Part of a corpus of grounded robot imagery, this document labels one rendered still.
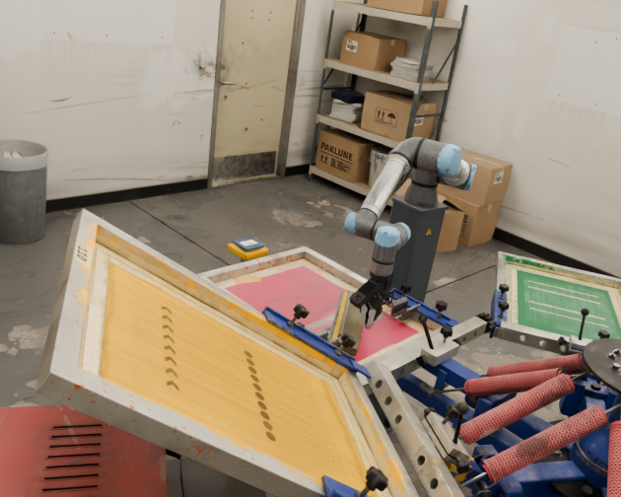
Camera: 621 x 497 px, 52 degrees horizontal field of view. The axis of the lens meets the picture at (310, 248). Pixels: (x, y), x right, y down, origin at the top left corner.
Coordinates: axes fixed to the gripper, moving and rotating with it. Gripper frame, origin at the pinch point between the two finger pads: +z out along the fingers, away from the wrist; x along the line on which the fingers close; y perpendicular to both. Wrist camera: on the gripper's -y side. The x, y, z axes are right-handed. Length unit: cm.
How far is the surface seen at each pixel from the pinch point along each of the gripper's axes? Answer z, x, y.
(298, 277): 4.3, 45.0, 10.7
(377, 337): 4.3, -2.8, 3.6
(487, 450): -5, -63, -26
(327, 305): 4.3, 22.6, 5.0
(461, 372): -4.3, -38.5, -1.0
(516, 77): -46, 169, 380
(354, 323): 0.8, 4.0, -1.5
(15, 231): 89, 319, 4
